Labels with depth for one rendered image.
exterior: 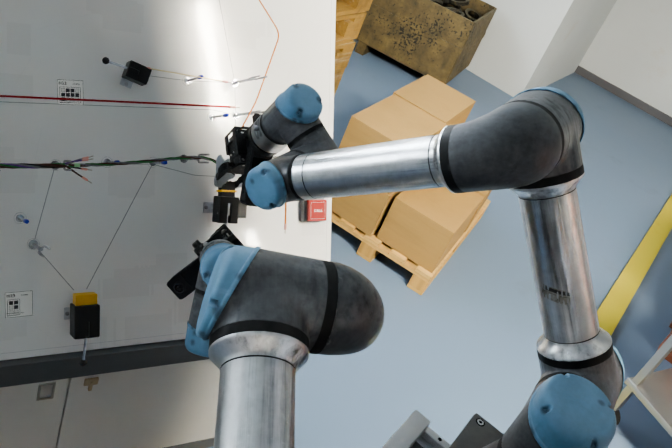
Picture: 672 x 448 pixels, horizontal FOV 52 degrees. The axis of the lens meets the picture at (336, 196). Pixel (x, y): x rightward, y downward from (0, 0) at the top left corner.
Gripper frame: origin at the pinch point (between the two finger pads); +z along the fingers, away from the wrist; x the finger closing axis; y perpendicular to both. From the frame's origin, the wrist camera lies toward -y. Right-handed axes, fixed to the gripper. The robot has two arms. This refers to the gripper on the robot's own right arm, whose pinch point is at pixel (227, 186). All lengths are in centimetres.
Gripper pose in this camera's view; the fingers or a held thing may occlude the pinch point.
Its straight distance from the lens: 148.7
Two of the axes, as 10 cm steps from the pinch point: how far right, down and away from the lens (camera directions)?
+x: -8.4, -0.6, -5.4
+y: -1.6, -9.3, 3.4
